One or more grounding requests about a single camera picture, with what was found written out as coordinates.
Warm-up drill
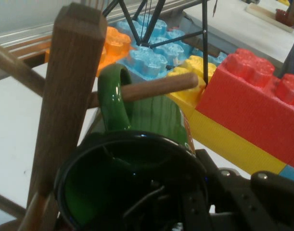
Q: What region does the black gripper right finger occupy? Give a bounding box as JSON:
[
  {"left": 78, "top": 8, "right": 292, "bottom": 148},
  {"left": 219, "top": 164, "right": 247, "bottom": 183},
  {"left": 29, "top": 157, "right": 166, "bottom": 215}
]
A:
[{"left": 196, "top": 149, "right": 294, "bottom": 231}]

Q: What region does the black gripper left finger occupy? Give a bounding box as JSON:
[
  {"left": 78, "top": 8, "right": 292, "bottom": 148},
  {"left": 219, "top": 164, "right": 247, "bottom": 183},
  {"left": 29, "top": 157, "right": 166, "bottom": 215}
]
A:
[{"left": 180, "top": 168, "right": 211, "bottom": 231}]

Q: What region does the green enamel mug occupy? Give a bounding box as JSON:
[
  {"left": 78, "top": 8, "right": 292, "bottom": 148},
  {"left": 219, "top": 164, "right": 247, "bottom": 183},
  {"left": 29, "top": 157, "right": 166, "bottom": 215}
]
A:
[{"left": 54, "top": 64, "right": 210, "bottom": 231}]

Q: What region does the blue giant building block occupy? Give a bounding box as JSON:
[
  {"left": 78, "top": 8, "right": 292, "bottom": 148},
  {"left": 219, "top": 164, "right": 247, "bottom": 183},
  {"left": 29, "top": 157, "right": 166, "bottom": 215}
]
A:
[
  {"left": 279, "top": 165, "right": 294, "bottom": 180},
  {"left": 108, "top": 13, "right": 229, "bottom": 81}
]

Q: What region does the yellow giant building block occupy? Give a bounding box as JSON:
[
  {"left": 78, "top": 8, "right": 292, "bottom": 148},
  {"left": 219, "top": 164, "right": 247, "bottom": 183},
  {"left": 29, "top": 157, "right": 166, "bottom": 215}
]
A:
[{"left": 166, "top": 55, "right": 287, "bottom": 174}]

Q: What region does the red giant building block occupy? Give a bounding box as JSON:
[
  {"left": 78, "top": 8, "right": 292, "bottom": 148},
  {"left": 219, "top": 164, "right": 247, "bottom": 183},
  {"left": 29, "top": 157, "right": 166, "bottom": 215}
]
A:
[{"left": 194, "top": 48, "right": 294, "bottom": 172}]

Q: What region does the person in dark clothes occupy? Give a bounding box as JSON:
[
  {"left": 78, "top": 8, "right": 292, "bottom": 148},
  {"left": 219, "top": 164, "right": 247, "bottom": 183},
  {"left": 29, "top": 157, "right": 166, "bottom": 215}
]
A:
[{"left": 279, "top": 0, "right": 294, "bottom": 78}]

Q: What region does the black tripod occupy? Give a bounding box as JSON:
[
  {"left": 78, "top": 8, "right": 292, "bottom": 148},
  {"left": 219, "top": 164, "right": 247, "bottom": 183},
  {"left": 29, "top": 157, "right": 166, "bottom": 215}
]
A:
[{"left": 102, "top": 0, "right": 218, "bottom": 84}]

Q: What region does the orange giant building block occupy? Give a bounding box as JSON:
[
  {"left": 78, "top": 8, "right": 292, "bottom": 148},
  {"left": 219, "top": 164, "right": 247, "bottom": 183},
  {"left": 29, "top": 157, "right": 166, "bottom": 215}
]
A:
[{"left": 45, "top": 26, "right": 132, "bottom": 77}]

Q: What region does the brown wooden mug tree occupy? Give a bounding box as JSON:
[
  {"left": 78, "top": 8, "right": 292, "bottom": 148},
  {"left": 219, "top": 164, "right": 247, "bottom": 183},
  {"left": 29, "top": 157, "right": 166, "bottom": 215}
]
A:
[{"left": 0, "top": 2, "right": 199, "bottom": 231}]

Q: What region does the cream shallow tray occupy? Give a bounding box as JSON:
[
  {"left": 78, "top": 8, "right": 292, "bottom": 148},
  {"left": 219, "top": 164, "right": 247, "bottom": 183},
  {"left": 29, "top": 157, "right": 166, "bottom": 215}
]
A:
[{"left": 244, "top": 1, "right": 294, "bottom": 33}]

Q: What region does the small red container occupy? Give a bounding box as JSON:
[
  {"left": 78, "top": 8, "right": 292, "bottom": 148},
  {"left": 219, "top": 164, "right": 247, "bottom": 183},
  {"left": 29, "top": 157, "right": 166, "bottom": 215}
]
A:
[{"left": 274, "top": 8, "right": 294, "bottom": 26}]

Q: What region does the horizontal aluminium rail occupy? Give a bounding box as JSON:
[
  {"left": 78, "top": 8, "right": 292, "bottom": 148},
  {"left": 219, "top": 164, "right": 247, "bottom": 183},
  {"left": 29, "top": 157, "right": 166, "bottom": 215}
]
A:
[{"left": 0, "top": 0, "right": 203, "bottom": 58}]

